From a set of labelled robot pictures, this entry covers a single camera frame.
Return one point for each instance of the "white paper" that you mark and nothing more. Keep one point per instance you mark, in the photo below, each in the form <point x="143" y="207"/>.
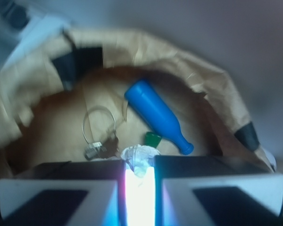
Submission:
<point x="139" y="158"/>

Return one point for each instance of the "bunch of keys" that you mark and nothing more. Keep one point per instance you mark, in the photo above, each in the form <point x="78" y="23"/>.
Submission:
<point x="99" y="150"/>

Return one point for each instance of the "orange plastic toy carrot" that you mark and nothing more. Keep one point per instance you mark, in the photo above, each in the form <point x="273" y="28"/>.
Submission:
<point x="152" y="139"/>

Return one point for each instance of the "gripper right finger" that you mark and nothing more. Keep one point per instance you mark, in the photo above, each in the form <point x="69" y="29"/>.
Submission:
<point x="216" y="191"/>

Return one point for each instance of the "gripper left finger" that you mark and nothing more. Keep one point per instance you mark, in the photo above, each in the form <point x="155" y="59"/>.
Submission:
<point x="66" y="194"/>

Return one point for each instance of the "blue plastic toy bottle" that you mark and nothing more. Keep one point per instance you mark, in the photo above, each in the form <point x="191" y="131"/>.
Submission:
<point x="143" y="98"/>

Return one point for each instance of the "brown paper bag basket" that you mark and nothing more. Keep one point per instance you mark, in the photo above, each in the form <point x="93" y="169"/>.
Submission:
<point x="70" y="89"/>

